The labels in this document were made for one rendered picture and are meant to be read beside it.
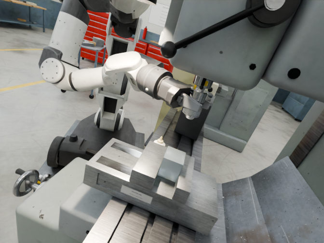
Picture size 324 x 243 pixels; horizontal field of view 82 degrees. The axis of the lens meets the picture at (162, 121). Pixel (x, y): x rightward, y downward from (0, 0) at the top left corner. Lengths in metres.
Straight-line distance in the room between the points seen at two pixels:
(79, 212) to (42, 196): 0.23
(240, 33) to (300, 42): 0.09
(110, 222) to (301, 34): 0.51
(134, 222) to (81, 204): 0.19
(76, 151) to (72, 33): 0.76
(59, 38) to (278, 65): 0.62
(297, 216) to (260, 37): 0.44
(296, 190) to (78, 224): 0.62
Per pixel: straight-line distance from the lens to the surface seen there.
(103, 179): 0.52
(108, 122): 1.36
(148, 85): 0.52
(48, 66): 0.70
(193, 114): 0.48
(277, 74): 0.38
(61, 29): 0.73
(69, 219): 0.64
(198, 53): 0.38
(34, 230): 0.81
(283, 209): 0.65
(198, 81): 0.46
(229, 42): 0.38
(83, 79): 0.65
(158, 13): 9.89
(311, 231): 0.59
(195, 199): 0.51
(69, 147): 1.29
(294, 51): 0.38
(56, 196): 0.80
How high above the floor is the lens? 1.37
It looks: 25 degrees down
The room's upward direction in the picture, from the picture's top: 18 degrees clockwise
